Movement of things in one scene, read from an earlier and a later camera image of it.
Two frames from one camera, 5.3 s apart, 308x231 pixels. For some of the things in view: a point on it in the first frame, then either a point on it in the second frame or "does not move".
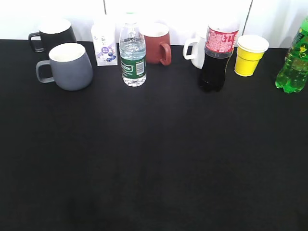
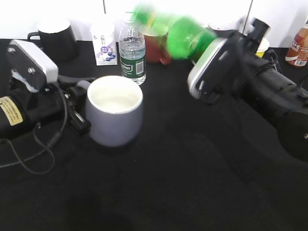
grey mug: (70, 67) → (114, 106)
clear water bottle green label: (133, 54) does not move
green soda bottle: (293, 76) → (186, 36)
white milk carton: (104, 34) does not move
